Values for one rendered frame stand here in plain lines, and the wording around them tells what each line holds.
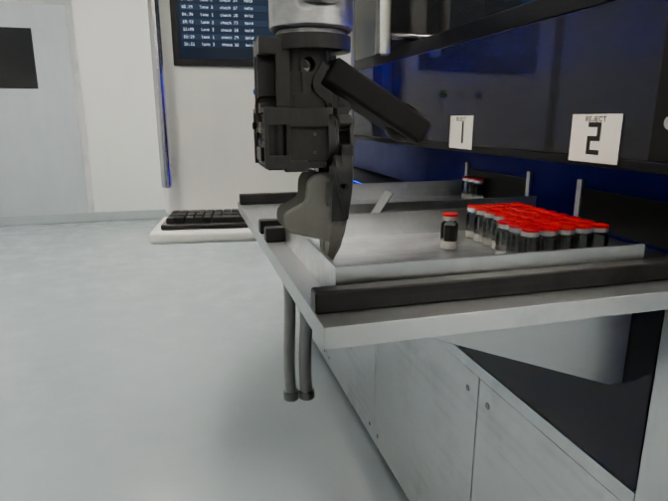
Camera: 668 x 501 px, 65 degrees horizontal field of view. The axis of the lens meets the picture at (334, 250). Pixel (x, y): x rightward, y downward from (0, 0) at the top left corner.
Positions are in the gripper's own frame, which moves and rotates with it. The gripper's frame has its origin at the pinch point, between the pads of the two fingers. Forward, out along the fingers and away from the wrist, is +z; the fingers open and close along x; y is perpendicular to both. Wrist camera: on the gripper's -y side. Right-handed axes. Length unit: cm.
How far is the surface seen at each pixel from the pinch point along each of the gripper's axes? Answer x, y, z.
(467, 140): -38, -36, -9
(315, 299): 8.0, 3.9, 2.2
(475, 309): 10.5, -10.1, 3.6
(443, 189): -54, -40, 2
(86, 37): -544, 98, -90
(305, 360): -97, -18, 59
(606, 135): -4.9, -36.0, -10.8
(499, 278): 8.1, -13.9, 1.8
